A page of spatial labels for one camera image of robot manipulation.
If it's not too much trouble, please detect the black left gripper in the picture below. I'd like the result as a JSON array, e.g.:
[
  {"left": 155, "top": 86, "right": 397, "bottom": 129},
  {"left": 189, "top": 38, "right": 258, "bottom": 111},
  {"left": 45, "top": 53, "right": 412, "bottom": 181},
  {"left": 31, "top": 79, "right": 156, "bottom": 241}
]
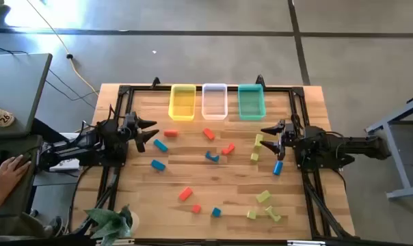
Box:
[{"left": 119, "top": 116, "right": 161, "bottom": 154}]

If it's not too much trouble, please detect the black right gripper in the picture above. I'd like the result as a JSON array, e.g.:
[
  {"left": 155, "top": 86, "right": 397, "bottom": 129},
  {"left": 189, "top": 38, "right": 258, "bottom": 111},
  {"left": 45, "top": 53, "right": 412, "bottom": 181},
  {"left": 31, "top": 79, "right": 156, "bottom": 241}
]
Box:
[{"left": 259, "top": 120, "right": 298, "bottom": 161}]

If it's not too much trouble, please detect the blue rectangular block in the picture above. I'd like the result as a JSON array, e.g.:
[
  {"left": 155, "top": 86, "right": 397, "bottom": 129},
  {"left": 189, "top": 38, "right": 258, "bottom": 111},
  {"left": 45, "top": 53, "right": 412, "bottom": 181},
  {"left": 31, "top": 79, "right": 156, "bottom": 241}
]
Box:
[
  {"left": 153, "top": 138, "right": 169, "bottom": 153},
  {"left": 150, "top": 159, "right": 167, "bottom": 172}
]

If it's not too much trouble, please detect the red bridge block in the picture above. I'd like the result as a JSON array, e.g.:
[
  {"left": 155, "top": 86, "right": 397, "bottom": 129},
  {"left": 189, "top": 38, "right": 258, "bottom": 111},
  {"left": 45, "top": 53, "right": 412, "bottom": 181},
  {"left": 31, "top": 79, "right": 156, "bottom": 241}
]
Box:
[{"left": 221, "top": 142, "right": 236, "bottom": 156}]

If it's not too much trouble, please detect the green bridge block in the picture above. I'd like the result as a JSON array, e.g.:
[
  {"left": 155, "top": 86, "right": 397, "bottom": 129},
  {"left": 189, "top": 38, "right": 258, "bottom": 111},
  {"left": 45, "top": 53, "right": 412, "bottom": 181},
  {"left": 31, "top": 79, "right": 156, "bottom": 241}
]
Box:
[{"left": 264, "top": 205, "right": 282, "bottom": 223}]

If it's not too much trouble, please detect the teal plastic bin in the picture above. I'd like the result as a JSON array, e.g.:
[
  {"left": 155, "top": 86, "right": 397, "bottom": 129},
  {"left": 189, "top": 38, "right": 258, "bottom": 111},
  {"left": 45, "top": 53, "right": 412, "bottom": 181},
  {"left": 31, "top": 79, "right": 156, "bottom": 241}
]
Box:
[{"left": 237, "top": 83, "right": 267, "bottom": 121}]

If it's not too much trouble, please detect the yellow plastic bin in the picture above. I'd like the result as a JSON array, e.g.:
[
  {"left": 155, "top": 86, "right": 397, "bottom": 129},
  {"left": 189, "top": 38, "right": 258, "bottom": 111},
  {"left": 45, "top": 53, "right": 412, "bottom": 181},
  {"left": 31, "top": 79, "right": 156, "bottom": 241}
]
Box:
[{"left": 168, "top": 83, "right": 197, "bottom": 122}]

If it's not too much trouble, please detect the green rectangular block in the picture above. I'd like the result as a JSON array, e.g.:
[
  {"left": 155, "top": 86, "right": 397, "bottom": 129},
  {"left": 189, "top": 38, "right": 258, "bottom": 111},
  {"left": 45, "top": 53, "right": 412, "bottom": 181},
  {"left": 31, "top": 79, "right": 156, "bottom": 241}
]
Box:
[{"left": 255, "top": 189, "right": 272, "bottom": 204}]

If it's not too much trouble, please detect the clear plastic bin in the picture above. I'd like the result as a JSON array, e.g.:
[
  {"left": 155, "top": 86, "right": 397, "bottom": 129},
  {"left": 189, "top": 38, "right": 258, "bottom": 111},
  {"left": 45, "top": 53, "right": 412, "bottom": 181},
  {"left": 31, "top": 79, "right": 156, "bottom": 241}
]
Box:
[{"left": 201, "top": 83, "right": 228, "bottom": 121}]

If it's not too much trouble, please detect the white printed box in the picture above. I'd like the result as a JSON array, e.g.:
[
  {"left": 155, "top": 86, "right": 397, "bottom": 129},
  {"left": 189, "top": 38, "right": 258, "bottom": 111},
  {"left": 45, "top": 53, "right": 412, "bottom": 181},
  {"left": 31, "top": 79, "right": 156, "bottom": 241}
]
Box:
[{"left": 49, "top": 132, "right": 81, "bottom": 172}]

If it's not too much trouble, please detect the white plant pot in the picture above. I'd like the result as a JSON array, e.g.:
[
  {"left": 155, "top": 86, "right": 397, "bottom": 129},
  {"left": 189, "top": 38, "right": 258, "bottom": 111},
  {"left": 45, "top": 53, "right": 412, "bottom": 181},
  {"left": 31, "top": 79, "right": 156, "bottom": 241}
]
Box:
[{"left": 129, "top": 210, "right": 141, "bottom": 232}]

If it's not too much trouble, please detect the black diagonal beam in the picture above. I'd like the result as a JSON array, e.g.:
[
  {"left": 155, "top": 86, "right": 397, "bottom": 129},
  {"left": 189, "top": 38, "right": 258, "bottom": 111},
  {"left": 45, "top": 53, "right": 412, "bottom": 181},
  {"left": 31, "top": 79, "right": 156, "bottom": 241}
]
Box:
[{"left": 31, "top": 118, "right": 74, "bottom": 144}]

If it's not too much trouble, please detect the green potted plant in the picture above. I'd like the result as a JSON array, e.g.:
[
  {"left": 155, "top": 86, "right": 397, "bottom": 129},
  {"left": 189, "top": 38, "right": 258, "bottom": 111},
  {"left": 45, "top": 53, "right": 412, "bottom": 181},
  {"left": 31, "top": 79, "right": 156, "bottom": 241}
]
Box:
[{"left": 84, "top": 204, "right": 134, "bottom": 246}]

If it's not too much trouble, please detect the silver aluminium bar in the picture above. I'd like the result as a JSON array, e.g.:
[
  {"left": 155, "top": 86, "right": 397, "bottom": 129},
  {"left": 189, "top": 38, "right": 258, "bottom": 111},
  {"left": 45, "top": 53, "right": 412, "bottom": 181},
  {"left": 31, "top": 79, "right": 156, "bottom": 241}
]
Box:
[
  {"left": 287, "top": 240, "right": 326, "bottom": 246},
  {"left": 96, "top": 238, "right": 135, "bottom": 245}
]

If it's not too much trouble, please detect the grey metal table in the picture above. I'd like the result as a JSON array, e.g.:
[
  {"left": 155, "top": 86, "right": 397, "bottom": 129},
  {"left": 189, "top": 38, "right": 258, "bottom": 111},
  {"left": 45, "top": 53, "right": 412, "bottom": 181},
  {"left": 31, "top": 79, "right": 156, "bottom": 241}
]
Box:
[{"left": 364, "top": 94, "right": 413, "bottom": 201}]

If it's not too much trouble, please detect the person's shoe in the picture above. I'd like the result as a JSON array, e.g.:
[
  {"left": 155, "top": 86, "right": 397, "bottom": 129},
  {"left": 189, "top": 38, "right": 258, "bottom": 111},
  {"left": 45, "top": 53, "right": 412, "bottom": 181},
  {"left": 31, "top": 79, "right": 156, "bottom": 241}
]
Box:
[{"left": 48, "top": 215, "right": 66, "bottom": 237}]

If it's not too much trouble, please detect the grey desk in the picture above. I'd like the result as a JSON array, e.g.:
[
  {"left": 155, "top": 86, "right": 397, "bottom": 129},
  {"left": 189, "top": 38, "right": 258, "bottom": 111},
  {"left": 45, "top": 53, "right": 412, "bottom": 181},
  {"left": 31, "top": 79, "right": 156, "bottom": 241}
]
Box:
[{"left": 0, "top": 53, "right": 53, "bottom": 138}]

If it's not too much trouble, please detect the dark desk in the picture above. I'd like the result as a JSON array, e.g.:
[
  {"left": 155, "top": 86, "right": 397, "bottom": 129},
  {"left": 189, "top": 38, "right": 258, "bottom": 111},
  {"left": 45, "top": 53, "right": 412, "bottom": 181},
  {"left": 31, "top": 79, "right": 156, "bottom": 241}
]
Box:
[{"left": 0, "top": 134, "right": 43, "bottom": 219}]

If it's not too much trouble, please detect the person's hand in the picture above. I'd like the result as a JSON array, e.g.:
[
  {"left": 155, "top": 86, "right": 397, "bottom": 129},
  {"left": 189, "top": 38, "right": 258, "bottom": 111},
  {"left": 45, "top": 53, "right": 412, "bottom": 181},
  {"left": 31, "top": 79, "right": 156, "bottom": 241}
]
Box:
[{"left": 0, "top": 154, "right": 32, "bottom": 199}]

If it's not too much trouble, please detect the person's leg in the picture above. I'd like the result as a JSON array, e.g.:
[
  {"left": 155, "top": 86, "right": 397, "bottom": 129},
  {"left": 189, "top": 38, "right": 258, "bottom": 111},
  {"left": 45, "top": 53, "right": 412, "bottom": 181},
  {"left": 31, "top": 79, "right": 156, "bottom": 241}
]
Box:
[{"left": 0, "top": 211, "right": 53, "bottom": 238}]

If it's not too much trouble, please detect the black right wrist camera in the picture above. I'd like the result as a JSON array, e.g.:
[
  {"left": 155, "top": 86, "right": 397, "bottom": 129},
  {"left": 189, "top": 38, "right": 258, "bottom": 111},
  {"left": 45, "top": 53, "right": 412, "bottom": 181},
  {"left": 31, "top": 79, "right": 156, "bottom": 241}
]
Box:
[{"left": 283, "top": 120, "right": 297, "bottom": 136}]

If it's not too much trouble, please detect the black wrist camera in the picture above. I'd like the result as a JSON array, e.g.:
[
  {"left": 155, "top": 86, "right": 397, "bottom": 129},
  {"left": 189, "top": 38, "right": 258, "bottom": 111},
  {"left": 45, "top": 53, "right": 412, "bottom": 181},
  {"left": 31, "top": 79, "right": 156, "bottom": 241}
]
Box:
[
  {"left": 283, "top": 120, "right": 297, "bottom": 136},
  {"left": 124, "top": 111, "right": 139, "bottom": 129}
]

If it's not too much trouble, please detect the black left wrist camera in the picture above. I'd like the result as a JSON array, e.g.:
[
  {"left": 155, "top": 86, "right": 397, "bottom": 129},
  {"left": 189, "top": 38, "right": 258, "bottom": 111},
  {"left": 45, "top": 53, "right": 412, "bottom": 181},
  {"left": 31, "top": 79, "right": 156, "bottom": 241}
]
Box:
[{"left": 124, "top": 111, "right": 139, "bottom": 129}]

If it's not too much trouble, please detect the black aluminium table frame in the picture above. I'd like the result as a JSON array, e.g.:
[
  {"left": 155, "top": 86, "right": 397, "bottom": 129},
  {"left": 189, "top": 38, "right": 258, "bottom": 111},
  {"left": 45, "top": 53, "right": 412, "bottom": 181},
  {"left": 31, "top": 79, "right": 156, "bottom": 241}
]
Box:
[{"left": 68, "top": 83, "right": 356, "bottom": 245}]

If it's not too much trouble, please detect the black floor cable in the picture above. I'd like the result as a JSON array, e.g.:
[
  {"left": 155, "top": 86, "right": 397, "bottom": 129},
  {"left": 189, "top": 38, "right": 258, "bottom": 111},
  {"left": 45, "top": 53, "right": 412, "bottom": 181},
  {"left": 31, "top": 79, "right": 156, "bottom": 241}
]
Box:
[
  {"left": 0, "top": 43, "right": 100, "bottom": 102},
  {"left": 44, "top": 79, "right": 96, "bottom": 109}
]

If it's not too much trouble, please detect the yellow floor cable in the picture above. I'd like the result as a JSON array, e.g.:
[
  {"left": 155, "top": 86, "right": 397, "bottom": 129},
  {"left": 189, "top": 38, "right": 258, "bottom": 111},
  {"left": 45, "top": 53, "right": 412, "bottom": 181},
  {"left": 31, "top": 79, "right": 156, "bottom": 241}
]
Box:
[{"left": 24, "top": 0, "right": 101, "bottom": 96}]

